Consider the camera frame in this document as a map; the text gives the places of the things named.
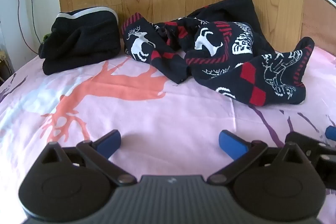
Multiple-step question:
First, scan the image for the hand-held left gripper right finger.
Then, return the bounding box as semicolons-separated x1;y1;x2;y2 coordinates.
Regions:
209;130;312;186

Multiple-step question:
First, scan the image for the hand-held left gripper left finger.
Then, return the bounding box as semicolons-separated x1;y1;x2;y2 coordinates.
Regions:
39;130;137;187

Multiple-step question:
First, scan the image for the navy red reindeer pattern sweater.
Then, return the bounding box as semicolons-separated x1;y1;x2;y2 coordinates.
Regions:
122;0;315;105

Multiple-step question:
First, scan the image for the folded black garment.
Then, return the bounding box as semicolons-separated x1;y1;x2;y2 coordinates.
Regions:
39;6;122;76

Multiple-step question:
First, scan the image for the brown perforated cushion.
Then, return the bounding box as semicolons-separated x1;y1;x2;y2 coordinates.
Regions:
301;0;336;52

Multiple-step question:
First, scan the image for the thin wall cable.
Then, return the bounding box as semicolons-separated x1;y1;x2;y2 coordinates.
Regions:
13;0;36;52

